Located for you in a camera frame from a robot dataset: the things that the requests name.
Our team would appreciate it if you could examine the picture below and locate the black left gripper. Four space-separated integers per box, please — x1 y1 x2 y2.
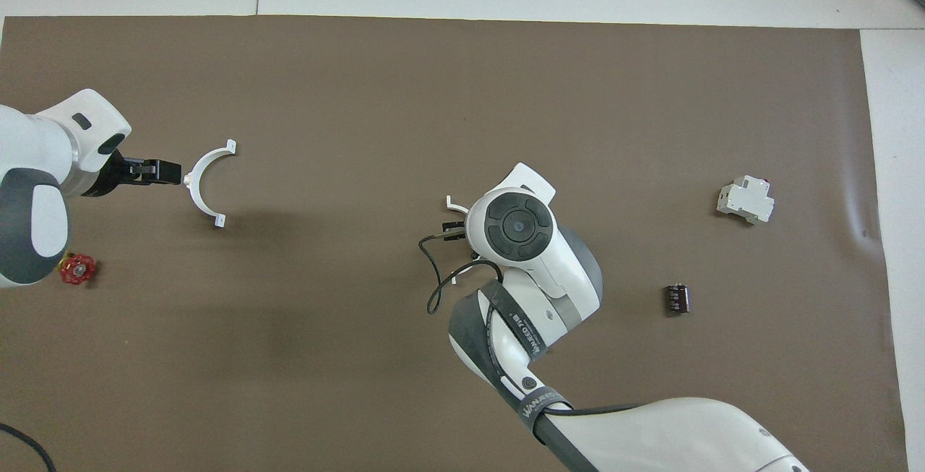
83 151 181 198

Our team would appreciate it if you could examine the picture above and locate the white circuit breaker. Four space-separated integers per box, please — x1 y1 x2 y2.
715 175 775 226

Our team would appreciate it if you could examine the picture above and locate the brown table mat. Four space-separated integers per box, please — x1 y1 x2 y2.
0 15 910 472

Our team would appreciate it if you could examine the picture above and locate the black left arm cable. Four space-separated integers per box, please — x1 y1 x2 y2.
0 423 56 472

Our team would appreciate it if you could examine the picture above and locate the red and yellow valve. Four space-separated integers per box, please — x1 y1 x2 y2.
58 253 97 286

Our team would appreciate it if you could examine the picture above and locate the white half-ring pipe clamp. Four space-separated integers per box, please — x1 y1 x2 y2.
446 196 481 285
183 140 237 228

